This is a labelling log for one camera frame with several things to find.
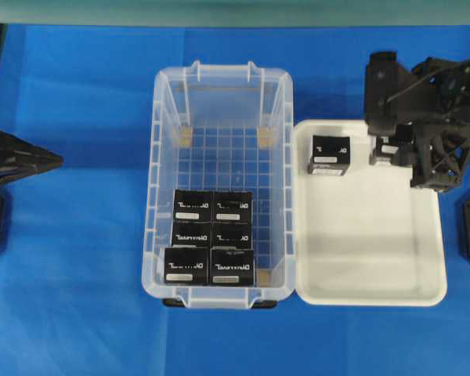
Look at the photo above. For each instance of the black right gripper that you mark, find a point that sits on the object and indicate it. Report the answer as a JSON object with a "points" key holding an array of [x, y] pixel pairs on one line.
{"points": [[439, 154]]}

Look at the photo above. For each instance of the black box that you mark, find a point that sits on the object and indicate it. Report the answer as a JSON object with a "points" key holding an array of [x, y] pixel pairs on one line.
{"points": [[232, 267], [191, 234], [232, 207], [231, 235], [329, 155], [186, 266], [192, 206], [383, 148]]}

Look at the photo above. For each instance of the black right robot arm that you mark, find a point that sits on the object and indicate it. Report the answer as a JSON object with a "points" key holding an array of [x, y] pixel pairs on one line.
{"points": [[419, 118]]}

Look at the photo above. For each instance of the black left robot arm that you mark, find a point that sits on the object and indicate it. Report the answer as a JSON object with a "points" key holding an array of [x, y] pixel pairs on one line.
{"points": [[20, 159]]}

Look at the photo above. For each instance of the black box in tray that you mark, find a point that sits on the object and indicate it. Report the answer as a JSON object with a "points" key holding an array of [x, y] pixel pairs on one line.
{"points": [[329, 155]]}

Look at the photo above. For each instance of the clear plastic storage case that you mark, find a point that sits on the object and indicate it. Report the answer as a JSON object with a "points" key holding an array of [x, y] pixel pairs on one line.
{"points": [[223, 128]]}

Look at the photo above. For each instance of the white plastic tray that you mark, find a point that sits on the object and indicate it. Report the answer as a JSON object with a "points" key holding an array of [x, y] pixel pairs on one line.
{"points": [[365, 238]]}

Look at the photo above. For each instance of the blue table cloth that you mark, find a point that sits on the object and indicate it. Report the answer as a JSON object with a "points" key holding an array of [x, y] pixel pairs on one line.
{"points": [[71, 298]]}

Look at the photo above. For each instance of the black case locking handle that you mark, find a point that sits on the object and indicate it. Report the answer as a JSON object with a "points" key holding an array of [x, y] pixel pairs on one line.
{"points": [[223, 304]]}

